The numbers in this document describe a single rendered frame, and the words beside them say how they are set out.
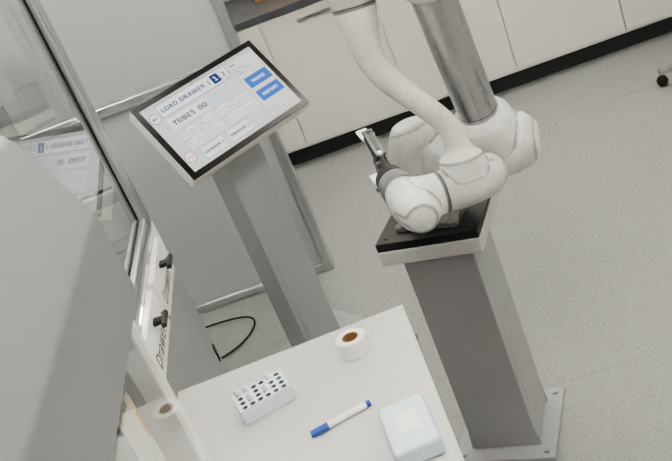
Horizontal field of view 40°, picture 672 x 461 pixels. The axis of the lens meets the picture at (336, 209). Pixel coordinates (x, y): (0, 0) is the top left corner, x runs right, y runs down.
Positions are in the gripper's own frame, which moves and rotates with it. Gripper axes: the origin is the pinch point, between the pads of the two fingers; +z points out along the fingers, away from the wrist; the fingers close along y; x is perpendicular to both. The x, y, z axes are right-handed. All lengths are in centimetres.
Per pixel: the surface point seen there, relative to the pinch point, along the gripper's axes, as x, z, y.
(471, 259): 14.1, -21.1, 29.3
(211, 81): -28, 77, -8
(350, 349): -27, -52, 18
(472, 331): 10, -19, 53
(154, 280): -65, -1, 11
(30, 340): -64, -134, -61
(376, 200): 32, 176, 113
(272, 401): -47, -56, 19
